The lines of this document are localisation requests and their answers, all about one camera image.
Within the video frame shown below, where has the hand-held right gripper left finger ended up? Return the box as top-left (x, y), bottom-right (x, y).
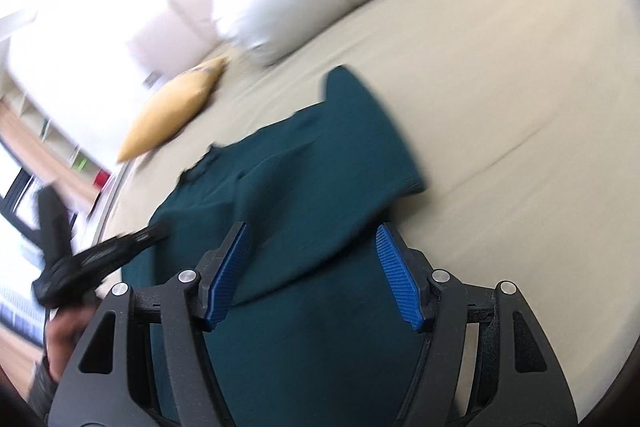
top-left (47, 221), bottom-right (251, 427)

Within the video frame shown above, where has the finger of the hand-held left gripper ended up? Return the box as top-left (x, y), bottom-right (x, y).
top-left (100, 223), bottom-right (170, 265)

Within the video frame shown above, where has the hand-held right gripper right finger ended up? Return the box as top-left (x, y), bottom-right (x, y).
top-left (375, 223), bottom-right (581, 427)

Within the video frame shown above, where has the dark green knit sweater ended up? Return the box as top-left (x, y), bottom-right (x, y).
top-left (121, 66), bottom-right (427, 427)

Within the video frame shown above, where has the person's left hand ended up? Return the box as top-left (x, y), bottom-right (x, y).
top-left (44, 292), bottom-right (101, 383)

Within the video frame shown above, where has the black framed window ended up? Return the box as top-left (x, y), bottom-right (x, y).
top-left (0, 157), bottom-right (51, 343)

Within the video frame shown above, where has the yellow pillow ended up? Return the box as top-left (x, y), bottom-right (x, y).
top-left (116, 55), bottom-right (230, 162)

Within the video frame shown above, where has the bed with beige sheet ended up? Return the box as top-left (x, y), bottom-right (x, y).
top-left (92, 0), bottom-right (638, 408)

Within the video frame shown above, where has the white padded headboard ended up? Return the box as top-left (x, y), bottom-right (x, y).
top-left (127, 0), bottom-right (226, 80)

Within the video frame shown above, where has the white wall shelf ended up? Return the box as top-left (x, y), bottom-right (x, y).
top-left (0, 82), bottom-right (113, 208)

